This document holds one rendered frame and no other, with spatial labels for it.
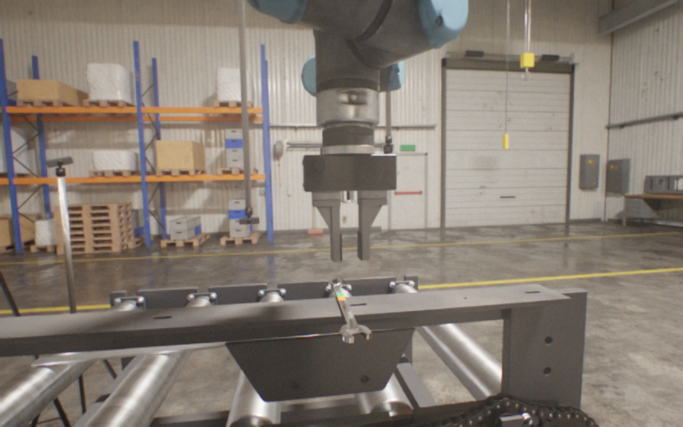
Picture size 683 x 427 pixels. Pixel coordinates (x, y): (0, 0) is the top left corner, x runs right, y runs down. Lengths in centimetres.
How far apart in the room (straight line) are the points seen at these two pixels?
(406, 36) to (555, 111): 1219
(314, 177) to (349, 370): 38
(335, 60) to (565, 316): 65
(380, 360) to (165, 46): 1032
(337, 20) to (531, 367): 71
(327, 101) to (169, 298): 134
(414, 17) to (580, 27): 1342
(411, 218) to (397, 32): 985
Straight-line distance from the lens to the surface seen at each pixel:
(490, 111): 1133
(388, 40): 40
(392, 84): 81
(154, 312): 68
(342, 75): 48
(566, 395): 91
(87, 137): 1095
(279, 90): 993
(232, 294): 162
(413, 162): 1018
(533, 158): 1199
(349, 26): 37
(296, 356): 68
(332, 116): 47
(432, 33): 40
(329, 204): 49
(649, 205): 1222
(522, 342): 80
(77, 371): 133
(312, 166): 48
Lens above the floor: 138
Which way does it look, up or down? 5 degrees down
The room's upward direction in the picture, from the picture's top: 1 degrees counter-clockwise
